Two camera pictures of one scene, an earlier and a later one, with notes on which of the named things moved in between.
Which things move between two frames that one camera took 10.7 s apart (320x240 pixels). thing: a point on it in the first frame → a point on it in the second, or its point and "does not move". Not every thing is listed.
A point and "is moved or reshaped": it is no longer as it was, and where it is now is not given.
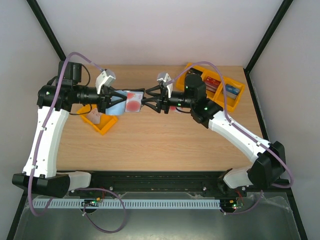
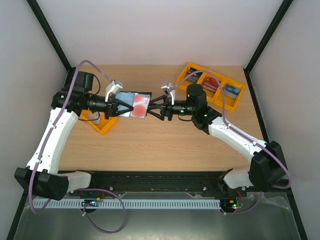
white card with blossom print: x=94 y=116 does not move
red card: x=133 y=102 is moved or reshaped
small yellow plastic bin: x=105 y=121 does not move
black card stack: x=192 y=71 does not move
